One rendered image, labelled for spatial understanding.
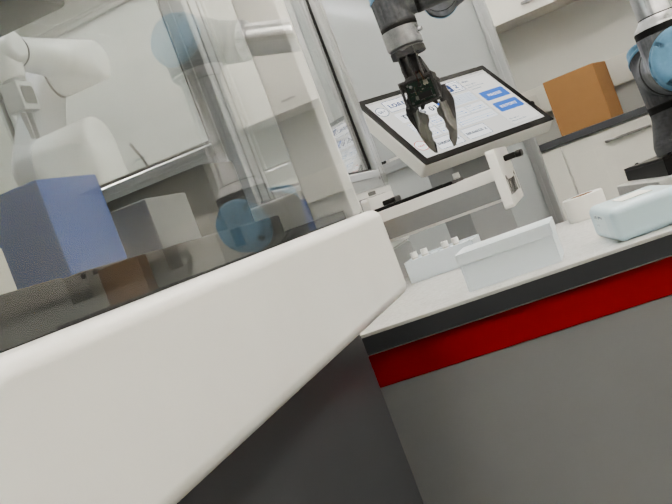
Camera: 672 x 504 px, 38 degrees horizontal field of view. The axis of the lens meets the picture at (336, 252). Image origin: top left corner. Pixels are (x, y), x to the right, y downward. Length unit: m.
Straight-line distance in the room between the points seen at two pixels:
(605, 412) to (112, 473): 0.87
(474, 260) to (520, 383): 0.17
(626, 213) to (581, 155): 3.59
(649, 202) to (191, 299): 0.76
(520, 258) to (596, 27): 4.31
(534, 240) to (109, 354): 0.84
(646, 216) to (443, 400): 0.34
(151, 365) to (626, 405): 0.82
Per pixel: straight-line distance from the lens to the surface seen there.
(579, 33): 5.53
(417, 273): 1.67
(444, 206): 1.81
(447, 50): 3.61
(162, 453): 0.51
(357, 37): 3.69
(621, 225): 1.23
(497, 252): 1.26
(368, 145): 2.44
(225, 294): 0.63
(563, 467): 1.28
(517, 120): 2.91
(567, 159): 4.83
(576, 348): 1.24
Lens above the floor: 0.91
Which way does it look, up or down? 2 degrees down
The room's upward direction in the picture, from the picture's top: 21 degrees counter-clockwise
